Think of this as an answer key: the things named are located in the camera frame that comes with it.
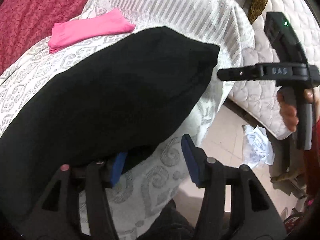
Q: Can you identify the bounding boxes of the black pants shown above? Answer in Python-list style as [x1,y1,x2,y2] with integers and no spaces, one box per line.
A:
[0,26,221,180]

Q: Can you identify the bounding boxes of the red patterned bedsheet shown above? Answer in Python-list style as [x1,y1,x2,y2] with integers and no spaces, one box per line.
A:
[0,0,100,74]

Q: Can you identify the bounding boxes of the leopard print cloth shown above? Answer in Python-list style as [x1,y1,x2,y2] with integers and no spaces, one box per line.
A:
[247,0,272,25]

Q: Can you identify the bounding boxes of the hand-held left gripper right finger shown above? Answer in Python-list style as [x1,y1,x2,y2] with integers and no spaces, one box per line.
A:
[181,134,288,240]

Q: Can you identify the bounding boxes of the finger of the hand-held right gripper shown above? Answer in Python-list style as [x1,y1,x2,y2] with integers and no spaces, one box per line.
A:
[216,65,256,82]

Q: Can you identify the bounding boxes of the white plastic bag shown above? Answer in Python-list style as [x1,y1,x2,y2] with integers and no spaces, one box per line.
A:
[242,124,275,168]

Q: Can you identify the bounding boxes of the person's dark clothing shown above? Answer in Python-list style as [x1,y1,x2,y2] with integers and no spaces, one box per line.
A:
[155,199,202,240]

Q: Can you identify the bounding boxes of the folded pink cloth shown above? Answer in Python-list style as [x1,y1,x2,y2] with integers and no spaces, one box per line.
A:
[48,8,137,54]

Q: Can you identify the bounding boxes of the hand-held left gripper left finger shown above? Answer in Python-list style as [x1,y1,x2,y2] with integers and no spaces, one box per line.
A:
[32,152,128,240]

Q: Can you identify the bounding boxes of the white grey patterned blanket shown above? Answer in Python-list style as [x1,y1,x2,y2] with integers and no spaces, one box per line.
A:
[0,0,256,240]

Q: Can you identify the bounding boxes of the quilted beige mattress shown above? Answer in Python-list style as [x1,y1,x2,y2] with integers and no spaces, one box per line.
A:
[229,0,320,140]

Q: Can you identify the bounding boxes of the person's right hand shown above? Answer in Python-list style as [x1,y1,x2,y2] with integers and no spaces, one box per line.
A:
[276,89,315,132]

